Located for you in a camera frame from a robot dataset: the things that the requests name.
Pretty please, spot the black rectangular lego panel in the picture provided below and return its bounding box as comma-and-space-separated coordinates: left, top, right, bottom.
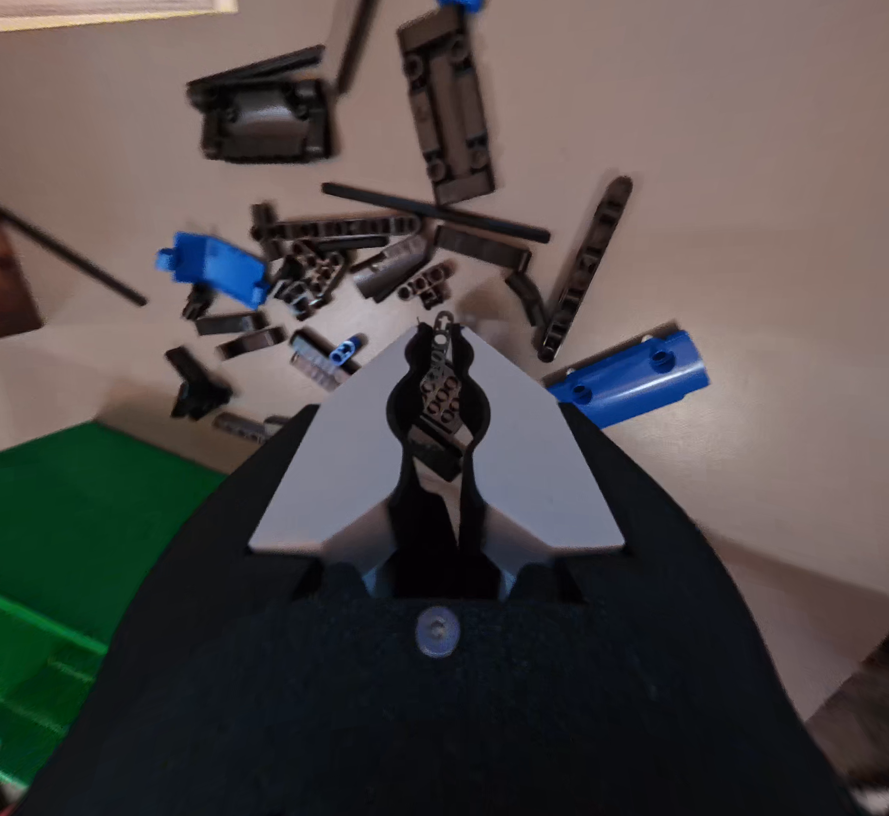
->
396, 5, 498, 207

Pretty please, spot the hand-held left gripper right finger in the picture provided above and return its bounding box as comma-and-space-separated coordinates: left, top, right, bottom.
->
455, 326, 627, 599

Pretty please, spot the blue curved lego panel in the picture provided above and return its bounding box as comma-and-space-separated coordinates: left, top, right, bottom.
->
155, 231, 272, 310

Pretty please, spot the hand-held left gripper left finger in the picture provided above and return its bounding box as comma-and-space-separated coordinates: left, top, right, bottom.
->
247, 326, 461, 599

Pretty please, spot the green plastic bin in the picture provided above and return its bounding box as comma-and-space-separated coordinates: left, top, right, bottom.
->
0, 420, 233, 664
0, 649, 105, 792

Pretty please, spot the long black lego axle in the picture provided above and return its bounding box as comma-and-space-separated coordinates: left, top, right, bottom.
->
321, 182, 551, 245

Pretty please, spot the black curved lego block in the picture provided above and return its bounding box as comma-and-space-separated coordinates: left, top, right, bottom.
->
185, 45, 336, 166

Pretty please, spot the pile of black lego pieces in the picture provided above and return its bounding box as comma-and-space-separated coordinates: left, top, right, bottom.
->
165, 201, 550, 445

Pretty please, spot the large blue lego cylinder panel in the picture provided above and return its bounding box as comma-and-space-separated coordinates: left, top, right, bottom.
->
544, 328, 712, 431

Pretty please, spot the thin black rod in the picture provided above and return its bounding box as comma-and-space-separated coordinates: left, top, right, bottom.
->
0, 207, 148, 308

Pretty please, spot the long black lego beam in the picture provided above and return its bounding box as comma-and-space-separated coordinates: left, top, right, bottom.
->
332, 0, 405, 96
533, 176, 634, 364

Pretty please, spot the dark grey perforated lego beam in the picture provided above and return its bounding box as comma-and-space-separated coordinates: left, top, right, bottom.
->
406, 309, 476, 480

